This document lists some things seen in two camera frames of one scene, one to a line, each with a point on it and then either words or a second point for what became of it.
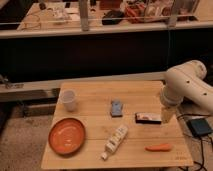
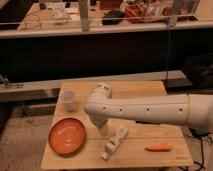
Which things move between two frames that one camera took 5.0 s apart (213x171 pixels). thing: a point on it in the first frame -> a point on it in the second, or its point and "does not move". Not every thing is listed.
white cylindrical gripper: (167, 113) -> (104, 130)
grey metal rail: (48, 90) does not move
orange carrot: (159, 147) does not move
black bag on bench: (113, 17) does not move
